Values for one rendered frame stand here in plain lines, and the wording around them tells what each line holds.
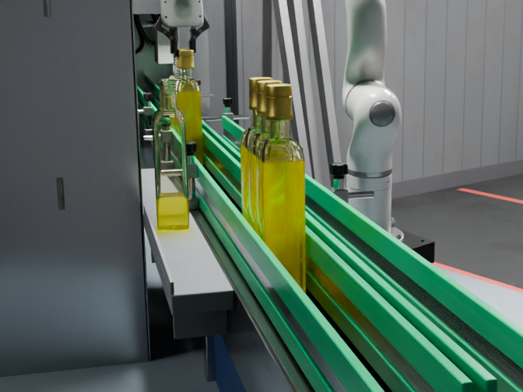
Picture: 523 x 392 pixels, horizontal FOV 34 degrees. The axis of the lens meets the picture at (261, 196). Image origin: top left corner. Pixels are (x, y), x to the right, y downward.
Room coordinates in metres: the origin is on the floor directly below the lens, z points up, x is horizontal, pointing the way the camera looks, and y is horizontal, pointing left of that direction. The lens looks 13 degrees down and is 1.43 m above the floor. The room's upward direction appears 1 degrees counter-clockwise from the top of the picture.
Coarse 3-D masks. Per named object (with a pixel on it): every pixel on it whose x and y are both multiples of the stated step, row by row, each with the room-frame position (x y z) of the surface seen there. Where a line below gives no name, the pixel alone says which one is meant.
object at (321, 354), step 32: (224, 224) 1.33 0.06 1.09; (256, 256) 1.06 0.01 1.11; (256, 288) 1.07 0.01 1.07; (288, 288) 0.89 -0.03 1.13; (288, 320) 0.91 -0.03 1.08; (320, 320) 0.77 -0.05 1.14; (320, 352) 0.77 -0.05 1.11; (352, 352) 0.70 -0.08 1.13; (320, 384) 0.77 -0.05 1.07; (352, 384) 0.67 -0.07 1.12
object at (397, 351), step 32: (224, 160) 1.75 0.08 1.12; (320, 256) 1.04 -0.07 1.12; (320, 288) 1.04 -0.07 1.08; (352, 288) 0.91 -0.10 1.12; (352, 320) 0.92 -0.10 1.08; (384, 320) 0.81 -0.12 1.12; (384, 352) 0.81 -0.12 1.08; (416, 352) 0.72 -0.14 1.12; (416, 384) 0.73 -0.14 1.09; (448, 384) 0.66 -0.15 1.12
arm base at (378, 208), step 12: (348, 180) 2.20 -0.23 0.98; (360, 180) 2.17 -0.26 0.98; (372, 180) 2.16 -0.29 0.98; (384, 180) 2.17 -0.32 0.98; (384, 192) 2.17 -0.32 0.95; (360, 204) 2.17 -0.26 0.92; (372, 204) 2.16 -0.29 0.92; (384, 204) 2.18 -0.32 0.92; (372, 216) 2.17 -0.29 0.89; (384, 216) 2.18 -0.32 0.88; (384, 228) 2.18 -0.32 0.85
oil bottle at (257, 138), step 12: (264, 84) 1.15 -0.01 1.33; (264, 96) 1.15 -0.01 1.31; (264, 108) 1.15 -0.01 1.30; (264, 120) 1.15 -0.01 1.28; (264, 132) 1.15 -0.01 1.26; (252, 144) 1.15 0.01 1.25; (252, 156) 1.15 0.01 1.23; (252, 168) 1.15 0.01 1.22; (252, 180) 1.15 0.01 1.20; (252, 192) 1.15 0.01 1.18; (252, 204) 1.15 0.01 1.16; (252, 216) 1.16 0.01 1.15
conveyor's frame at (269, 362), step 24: (144, 144) 2.76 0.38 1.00; (192, 216) 1.57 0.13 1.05; (216, 240) 1.38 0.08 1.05; (240, 288) 1.13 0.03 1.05; (240, 312) 1.08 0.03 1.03; (240, 336) 1.09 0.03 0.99; (264, 336) 0.96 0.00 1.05; (240, 360) 1.09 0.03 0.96; (264, 360) 0.94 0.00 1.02; (288, 360) 0.88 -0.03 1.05; (264, 384) 0.94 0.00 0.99; (288, 384) 0.82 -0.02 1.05
